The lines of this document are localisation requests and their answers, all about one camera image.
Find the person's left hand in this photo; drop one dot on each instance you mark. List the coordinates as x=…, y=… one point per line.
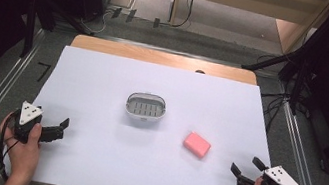
x=22, y=155

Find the wooden table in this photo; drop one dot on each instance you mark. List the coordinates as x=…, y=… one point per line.
x=158, y=57

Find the pink soap bar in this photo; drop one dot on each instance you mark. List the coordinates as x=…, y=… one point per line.
x=196, y=144

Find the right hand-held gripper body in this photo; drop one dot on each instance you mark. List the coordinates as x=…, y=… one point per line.
x=277, y=184

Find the black metal stand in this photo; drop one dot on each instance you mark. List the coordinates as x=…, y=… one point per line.
x=29, y=32
x=296, y=91

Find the white paper sheet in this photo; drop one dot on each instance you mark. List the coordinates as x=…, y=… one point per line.
x=107, y=157

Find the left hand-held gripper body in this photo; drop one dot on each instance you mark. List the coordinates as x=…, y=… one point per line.
x=26, y=116

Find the grey soap dish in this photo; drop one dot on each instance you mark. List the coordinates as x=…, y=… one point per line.
x=145, y=106

